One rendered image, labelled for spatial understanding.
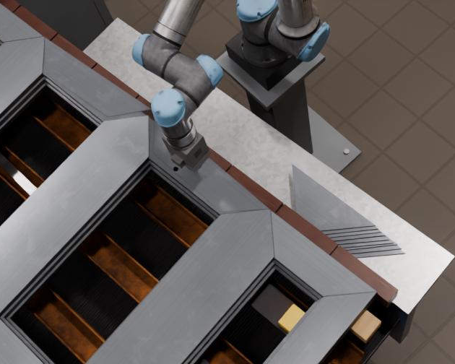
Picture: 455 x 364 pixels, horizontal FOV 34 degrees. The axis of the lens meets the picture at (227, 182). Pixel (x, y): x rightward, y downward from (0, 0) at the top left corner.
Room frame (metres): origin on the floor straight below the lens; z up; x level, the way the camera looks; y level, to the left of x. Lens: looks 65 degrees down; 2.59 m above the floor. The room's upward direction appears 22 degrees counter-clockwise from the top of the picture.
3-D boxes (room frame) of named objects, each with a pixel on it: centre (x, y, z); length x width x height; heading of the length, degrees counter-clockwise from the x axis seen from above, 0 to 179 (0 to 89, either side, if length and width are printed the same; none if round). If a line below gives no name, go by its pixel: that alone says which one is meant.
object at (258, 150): (0.99, -0.08, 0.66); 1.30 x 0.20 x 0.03; 28
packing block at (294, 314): (0.43, -0.03, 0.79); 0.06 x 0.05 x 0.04; 118
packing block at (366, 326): (0.36, -0.18, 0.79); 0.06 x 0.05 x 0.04; 118
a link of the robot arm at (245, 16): (1.23, -0.26, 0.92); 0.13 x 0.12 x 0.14; 33
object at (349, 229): (0.66, -0.23, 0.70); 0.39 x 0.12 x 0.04; 28
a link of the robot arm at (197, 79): (0.95, -0.01, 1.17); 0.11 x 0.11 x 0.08; 33
